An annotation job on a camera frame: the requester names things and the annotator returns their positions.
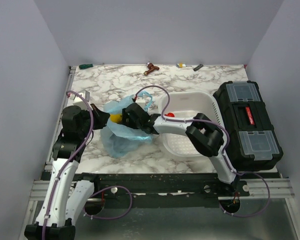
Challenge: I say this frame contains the aluminium frame rail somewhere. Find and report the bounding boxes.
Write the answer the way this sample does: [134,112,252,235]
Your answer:
[45,66,77,165]
[29,178,295,201]

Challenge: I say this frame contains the red fake strawberry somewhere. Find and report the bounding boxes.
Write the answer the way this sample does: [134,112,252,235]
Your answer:
[165,112,175,118]

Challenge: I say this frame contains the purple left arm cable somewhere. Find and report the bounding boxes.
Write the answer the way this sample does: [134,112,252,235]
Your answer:
[41,90,95,240]

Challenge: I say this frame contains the aluminium frame rail left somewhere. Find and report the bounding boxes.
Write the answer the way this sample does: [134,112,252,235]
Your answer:
[45,66,77,165]

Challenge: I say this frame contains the yellow fake banana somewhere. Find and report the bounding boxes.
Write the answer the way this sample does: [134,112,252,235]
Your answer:
[110,114,123,124]

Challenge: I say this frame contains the white plastic basket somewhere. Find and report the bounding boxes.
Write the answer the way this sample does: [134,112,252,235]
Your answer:
[155,90,227,158]

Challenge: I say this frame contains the black plastic toolbox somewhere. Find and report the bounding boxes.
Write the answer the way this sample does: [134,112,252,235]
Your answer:
[213,80,284,172]

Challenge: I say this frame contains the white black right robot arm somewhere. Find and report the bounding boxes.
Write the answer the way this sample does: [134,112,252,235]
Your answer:
[122,103,239,196]

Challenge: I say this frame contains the yellow hex key set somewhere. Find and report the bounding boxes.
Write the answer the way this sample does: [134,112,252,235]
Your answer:
[176,63,190,69]

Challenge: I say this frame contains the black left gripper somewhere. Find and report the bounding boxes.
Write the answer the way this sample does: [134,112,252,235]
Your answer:
[79,103,111,138]

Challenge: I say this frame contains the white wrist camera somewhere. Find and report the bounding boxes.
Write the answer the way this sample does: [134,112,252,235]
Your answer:
[67,90,90,111]
[132,96,146,109]

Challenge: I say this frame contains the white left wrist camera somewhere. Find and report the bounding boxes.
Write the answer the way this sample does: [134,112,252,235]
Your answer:
[67,90,90,111]

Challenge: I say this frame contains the light blue plastic bag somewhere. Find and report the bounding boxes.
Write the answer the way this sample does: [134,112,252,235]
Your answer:
[100,95,153,158]

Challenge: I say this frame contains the green handled screwdriver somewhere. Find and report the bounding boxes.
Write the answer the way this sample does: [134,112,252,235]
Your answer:
[78,63,104,70]

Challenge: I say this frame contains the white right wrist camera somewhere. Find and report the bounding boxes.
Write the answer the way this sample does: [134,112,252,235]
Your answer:
[132,96,146,109]

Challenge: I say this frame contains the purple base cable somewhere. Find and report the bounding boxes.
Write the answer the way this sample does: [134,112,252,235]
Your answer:
[221,171,271,218]
[82,185,133,221]

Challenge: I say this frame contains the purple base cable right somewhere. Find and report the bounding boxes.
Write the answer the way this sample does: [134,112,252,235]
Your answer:
[221,171,271,218]

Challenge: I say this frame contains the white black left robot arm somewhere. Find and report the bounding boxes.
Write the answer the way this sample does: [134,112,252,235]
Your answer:
[24,103,110,240]

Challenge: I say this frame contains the small dark metal tool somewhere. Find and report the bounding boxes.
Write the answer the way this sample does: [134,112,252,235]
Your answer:
[193,64,204,72]

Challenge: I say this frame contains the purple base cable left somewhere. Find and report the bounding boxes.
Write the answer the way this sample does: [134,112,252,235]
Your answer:
[82,185,133,221]

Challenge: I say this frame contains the brown brass tap fitting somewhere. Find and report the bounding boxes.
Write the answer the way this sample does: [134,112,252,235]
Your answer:
[143,62,160,76]

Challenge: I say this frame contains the aluminium frame rail front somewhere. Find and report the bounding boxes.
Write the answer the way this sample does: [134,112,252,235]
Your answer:
[29,178,295,201]

